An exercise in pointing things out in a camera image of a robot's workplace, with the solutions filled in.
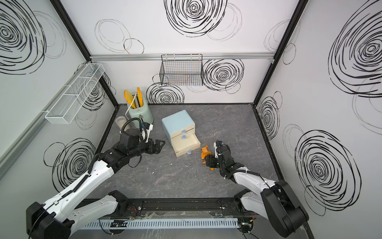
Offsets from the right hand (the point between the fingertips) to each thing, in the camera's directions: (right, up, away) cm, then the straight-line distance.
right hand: (210, 158), depth 88 cm
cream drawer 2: (-16, +13, +3) cm, 21 cm away
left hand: (-28, +12, -11) cm, 33 cm away
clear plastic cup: (-58, +22, +8) cm, 62 cm away
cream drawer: (-17, +16, -1) cm, 23 cm away
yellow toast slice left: (-52, +37, +9) cm, 65 cm away
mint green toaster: (-43, +28, +8) cm, 52 cm away
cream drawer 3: (-16, +7, +4) cm, 18 cm away
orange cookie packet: (-3, +3, +4) cm, 6 cm away
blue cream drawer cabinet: (-19, +19, +3) cm, 27 cm away
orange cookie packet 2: (+1, -6, -2) cm, 6 cm away
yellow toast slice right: (-45, +38, +8) cm, 60 cm away
